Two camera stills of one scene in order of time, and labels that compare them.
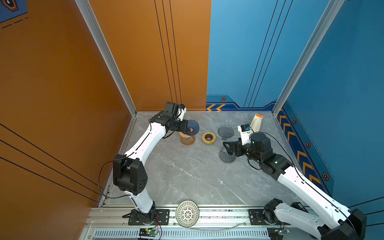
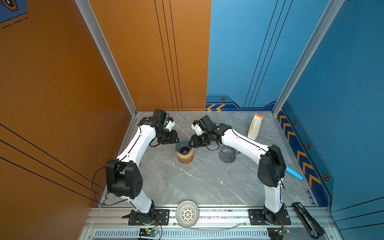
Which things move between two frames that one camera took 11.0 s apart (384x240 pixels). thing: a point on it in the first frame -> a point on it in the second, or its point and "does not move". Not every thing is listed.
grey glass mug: x=224 y=156 does not move
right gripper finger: x=234 y=147 -> x=196 y=141
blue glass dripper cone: x=193 y=128 -> x=183 y=147
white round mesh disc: x=187 y=213 does not move
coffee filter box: x=256 y=123 does not move
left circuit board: x=147 y=232 does not move
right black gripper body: x=248 y=151 -> x=205 y=136
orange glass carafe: x=188 y=141 -> x=185 y=158
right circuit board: x=276 y=233 does not move
